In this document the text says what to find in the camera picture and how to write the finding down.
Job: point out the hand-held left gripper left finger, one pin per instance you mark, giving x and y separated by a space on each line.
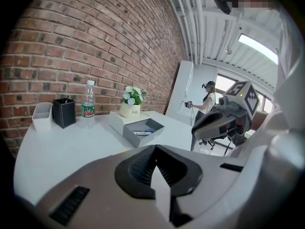
95 199

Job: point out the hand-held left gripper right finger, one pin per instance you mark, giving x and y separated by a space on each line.
214 187

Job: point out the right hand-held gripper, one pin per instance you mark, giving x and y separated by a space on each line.
243 99

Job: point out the blue-handled scissors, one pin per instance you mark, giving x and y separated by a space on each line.
149 130

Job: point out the black and white marker pen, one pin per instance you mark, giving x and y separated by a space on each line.
142 133

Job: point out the white grey storage box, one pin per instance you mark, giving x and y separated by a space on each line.
133 137

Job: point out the person's right forearm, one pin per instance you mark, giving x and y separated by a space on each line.
261 121

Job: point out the white upright panel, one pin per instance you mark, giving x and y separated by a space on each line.
178 92

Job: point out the person's white shirt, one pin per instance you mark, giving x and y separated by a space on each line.
274 163

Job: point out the cream pot with blue flowers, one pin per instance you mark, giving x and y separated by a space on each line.
129 111

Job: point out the clear plastic water bottle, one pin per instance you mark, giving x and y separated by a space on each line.
88 108

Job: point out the black square pen holder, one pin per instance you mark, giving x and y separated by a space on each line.
64 113

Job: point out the ceiling light panel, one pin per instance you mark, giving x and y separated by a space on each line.
258 48

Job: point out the white divided pen holder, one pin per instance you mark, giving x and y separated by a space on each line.
42 118

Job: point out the black head-worn camera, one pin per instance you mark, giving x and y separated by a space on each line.
221 1

